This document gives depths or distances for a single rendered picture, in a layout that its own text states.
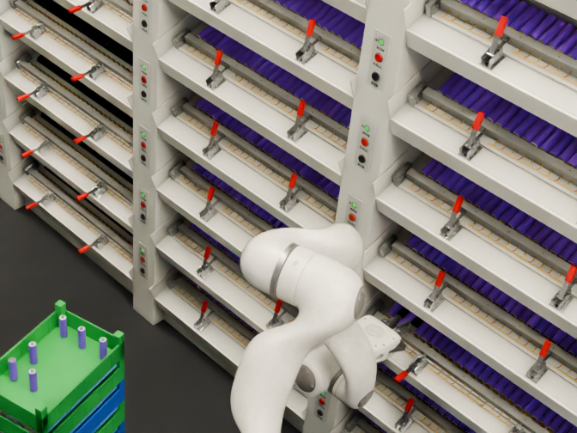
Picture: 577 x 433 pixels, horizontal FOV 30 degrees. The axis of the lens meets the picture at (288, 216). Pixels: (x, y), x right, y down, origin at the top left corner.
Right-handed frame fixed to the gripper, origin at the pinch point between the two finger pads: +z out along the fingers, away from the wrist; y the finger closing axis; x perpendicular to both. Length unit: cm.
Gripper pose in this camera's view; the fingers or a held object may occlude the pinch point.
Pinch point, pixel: (397, 326)
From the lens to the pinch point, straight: 244.4
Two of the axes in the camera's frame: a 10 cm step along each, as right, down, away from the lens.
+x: -2.0, 8.3, 5.2
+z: 6.7, -2.7, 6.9
